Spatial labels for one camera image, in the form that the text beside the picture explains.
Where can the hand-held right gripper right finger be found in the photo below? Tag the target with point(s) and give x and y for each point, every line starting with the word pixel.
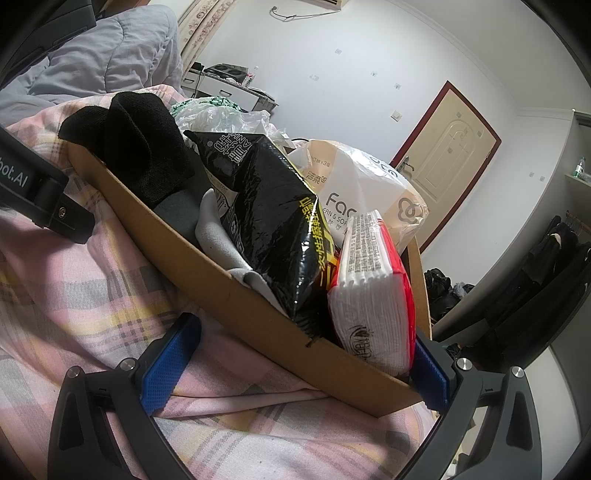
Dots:
pixel 434 374

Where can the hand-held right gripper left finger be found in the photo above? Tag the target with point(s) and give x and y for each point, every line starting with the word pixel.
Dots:
pixel 166 364

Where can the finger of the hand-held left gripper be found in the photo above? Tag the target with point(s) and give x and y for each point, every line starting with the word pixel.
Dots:
pixel 69 221

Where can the red white tissue pack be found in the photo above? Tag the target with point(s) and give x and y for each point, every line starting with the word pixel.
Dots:
pixel 364 314

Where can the black knit sock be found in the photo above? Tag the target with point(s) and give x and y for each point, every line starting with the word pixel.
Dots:
pixel 138 138

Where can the brown cardboard box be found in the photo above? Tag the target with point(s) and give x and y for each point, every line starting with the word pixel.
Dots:
pixel 277 332

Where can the black yellow-print packet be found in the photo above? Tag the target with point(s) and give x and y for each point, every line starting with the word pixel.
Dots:
pixel 272 217

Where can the white green plastic bag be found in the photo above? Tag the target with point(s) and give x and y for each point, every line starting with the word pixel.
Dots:
pixel 217 115

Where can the black bag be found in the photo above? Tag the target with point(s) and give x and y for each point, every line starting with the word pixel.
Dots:
pixel 443 286

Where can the light grey sock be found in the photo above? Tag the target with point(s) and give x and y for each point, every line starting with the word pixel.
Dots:
pixel 217 230

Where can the grey quilt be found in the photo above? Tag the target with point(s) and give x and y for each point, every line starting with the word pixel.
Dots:
pixel 106 55

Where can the black hanging coats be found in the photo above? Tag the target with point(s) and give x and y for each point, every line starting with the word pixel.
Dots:
pixel 545 258

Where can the beige tissue pack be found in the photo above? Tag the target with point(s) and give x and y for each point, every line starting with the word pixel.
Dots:
pixel 369 184

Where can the white bedside cabinet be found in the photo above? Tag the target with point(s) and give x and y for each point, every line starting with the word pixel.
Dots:
pixel 231 92

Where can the black desk device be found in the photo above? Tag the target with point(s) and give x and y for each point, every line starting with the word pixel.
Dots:
pixel 226 71

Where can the beige door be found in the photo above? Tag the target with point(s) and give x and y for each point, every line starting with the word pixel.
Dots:
pixel 452 157

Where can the clear water bottle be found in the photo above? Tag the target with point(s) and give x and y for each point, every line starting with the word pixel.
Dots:
pixel 249 78

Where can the floral curtain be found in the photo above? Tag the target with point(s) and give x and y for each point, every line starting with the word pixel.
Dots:
pixel 203 32

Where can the green clear bottle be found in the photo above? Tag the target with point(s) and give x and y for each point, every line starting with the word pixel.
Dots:
pixel 580 168

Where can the cream air conditioner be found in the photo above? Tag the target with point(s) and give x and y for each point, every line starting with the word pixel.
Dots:
pixel 334 3

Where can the white wall shelf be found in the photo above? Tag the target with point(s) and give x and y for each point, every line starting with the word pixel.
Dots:
pixel 577 181

